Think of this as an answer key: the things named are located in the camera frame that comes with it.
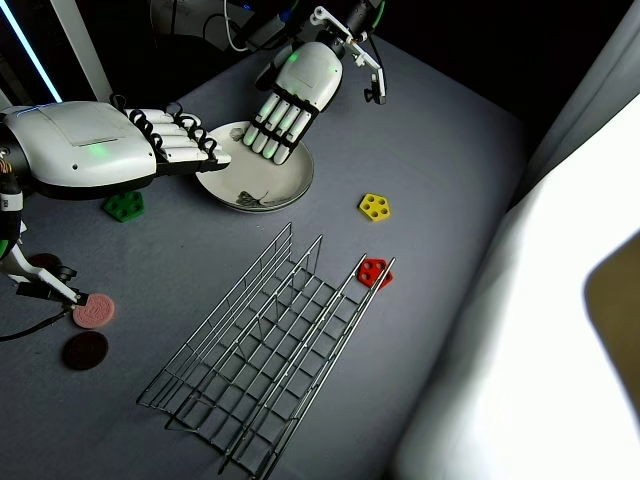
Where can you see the red pentagon block with holes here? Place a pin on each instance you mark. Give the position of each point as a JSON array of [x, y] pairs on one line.
[[372, 271]]

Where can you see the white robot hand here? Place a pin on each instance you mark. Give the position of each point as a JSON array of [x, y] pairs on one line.
[[75, 145], [310, 75]]

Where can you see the glowing light strip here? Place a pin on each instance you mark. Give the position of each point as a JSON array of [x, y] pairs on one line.
[[31, 50]]

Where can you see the pink round disc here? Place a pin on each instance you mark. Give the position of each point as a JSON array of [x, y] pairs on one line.
[[97, 312]]

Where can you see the white plate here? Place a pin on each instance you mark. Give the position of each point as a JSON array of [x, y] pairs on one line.
[[270, 209], [260, 175]]

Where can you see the green pentagon block with holes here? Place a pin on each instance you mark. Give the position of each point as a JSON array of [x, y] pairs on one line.
[[125, 206]]

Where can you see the yellow pentagon block with holes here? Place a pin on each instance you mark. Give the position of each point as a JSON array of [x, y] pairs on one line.
[[375, 206]]

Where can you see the grey table cloth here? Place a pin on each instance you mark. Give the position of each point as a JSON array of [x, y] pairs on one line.
[[425, 175]]

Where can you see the dark brown round disc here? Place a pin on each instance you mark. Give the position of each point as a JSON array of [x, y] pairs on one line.
[[45, 260], [85, 350]]

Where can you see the tan rounded board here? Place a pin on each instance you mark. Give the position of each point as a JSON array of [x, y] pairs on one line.
[[615, 320]]

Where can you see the white frame post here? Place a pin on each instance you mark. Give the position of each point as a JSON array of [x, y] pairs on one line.
[[81, 50]]

